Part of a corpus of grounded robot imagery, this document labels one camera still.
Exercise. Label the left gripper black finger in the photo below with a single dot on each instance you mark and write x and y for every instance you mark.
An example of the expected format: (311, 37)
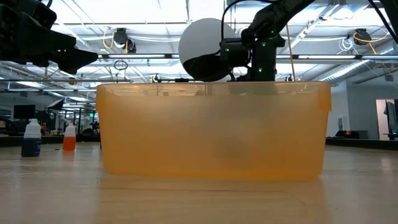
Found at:
(74, 62)
(49, 39)

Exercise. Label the orange food coloring bottle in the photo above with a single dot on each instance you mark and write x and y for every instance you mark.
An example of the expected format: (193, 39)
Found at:
(69, 143)

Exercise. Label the blue food coloring bottle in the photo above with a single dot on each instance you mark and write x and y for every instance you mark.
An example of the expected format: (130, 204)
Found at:
(31, 146)

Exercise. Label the orange translucent plastic bin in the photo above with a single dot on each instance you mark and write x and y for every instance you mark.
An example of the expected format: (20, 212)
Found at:
(186, 140)

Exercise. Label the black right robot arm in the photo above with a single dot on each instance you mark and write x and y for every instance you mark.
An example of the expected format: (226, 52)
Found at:
(273, 15)

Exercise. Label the black computer monitor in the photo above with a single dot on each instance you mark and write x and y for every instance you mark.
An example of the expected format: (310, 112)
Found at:
(24, 111)

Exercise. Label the white globe table lamp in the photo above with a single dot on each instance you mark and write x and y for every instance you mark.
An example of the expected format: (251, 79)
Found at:
(199, 37)

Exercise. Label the black bag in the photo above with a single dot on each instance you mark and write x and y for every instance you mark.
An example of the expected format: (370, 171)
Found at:
(351, 134)

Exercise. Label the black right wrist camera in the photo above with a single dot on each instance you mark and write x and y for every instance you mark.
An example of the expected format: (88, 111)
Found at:
(234, 51)

